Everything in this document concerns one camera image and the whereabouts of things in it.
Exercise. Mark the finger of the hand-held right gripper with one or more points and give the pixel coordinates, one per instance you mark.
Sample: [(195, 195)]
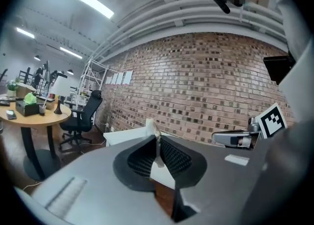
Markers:
[(228, 138)]

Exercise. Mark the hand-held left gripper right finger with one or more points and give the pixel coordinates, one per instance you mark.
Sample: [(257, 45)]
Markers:
[(220, 182)]

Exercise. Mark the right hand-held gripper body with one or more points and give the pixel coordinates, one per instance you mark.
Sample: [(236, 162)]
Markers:
[(271, 120)]

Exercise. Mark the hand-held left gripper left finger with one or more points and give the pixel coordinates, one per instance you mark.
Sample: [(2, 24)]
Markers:
[(93, 182)]

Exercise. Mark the white tissue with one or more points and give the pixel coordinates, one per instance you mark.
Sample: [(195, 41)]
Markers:
[(163, 176)]

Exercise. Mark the person's right forearm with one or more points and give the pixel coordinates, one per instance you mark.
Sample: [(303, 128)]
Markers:
[(287, 175)]

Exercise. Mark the black tissue box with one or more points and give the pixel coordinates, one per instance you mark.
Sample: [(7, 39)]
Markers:
[(27, 108)]

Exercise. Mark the black chest device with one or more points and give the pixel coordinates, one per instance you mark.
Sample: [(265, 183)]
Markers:
[(278, 68)]

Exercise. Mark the black office chair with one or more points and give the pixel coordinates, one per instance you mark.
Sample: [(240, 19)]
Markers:
[(84, 116)]

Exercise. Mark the round wooden table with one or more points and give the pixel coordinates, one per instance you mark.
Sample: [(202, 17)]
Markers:
[(36, 120)]

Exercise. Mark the small grey cup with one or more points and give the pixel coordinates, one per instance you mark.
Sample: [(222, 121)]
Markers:
[(42, 110)]

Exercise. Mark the white shade table lamp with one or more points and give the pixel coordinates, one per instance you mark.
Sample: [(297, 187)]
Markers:
[(61, 87)]

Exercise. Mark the white metal shelf rack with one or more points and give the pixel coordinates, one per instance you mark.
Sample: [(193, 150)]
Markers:
[(92, 81)]

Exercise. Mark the white paper sheet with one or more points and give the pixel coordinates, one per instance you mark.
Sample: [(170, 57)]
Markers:
[(120, 78), (128, 77), (114, 79), (108, 80)]

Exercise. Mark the smartphone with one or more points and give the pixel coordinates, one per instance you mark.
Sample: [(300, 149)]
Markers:
[(11, 114)]

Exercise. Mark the black pendant lamp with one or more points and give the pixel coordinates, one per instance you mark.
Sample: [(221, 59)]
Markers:
[(70, 72), (37, 58)]

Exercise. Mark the cardboard box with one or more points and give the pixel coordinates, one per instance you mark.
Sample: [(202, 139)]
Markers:
[(24, 90)]

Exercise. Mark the potted plant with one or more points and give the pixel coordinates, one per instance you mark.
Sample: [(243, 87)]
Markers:
[(11, 87)]

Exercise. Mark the long ceiling light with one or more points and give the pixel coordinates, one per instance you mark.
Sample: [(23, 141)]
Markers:
[(25, 33), (88, 0), (71, 52)]

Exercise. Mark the white ceiling pipes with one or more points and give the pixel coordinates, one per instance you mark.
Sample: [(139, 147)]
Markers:
[(196, 10)]

